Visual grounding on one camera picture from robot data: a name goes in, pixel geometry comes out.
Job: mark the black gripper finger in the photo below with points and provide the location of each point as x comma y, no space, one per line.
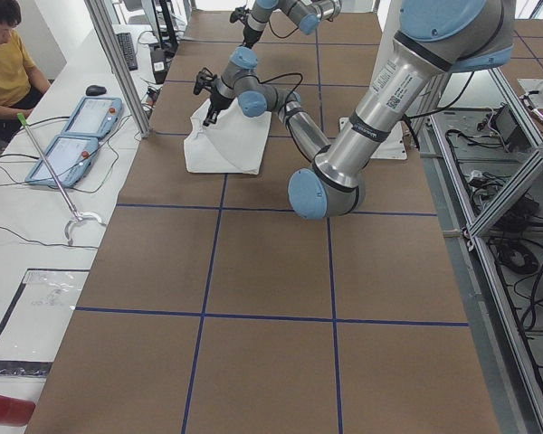
211,117

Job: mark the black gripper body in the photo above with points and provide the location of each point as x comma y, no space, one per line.
216,99
250,38

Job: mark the white long-sleeve printed shirt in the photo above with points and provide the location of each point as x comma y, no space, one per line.
234,145

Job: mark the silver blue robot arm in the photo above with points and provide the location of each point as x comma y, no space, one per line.
305,15
433,37

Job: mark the black keyboard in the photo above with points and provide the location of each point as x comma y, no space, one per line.
128,50

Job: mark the black computer mouse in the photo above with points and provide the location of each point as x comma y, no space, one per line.
95,90

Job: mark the upper blue teach pendant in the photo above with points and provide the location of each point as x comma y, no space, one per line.
94,117

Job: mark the blue teach pendant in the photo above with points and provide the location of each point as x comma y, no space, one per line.
70,157
94,117

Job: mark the lower blue teach pendant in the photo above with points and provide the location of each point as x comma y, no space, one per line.
70,157

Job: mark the reacher grabber stick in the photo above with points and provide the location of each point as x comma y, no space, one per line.
78,217

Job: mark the person in yellow shirt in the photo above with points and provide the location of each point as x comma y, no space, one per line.
22,83

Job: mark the clear plastic sheet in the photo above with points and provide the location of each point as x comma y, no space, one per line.
34,324

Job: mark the red cylinder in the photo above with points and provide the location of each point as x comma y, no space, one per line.
15,412

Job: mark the aluminium frame post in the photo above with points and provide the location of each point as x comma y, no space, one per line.
109,43

